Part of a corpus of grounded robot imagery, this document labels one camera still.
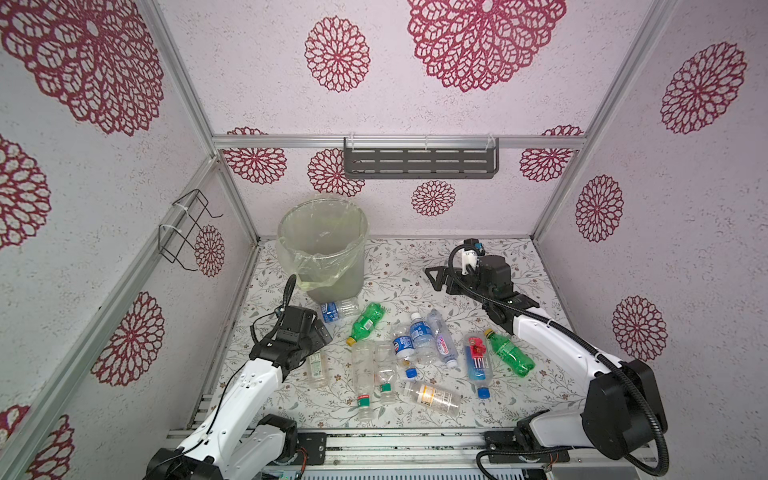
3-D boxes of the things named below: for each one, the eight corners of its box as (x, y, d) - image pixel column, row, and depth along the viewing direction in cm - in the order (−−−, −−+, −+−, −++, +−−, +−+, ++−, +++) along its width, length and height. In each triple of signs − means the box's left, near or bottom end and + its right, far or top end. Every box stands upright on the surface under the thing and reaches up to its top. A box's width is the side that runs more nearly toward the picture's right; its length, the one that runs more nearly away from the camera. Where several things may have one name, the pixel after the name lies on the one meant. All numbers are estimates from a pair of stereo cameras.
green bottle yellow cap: (342, 343, 94) (340, 335, 90) (374, 305, 103) (374, 296, 99) (356, 352, 92) (355, 344, 88) (387, 313, 101) (387, 304, 97)
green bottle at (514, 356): (476, 344, 94) (481, 336, 89) (484, 334, 96) (488, 326, 91) (523, 379, 87) (530, 372, 83) (530, 368, 89) (538, 360, 85)
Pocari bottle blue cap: (400, 381, 86) (401, 375, 82) (390, 333, 96) (390, 325, 92) (420, 378, 87) (422, 371, 83) (408, 330, 97) (409, 322, 92)
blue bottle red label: (471, 399, 83) (477, 392, 78) (461, 342, 94) (465, 333, 89) (492, 399, 83) (499, 392, 78) (480, 342, 94) (485, 333, 89)
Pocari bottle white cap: (412, 364, 90) (413, 356, 85) (409, 321, 99) (410, 311, 94) (436, 364, 90) (439, 356, 85) (431, 321, 99) (433, 311, 94)
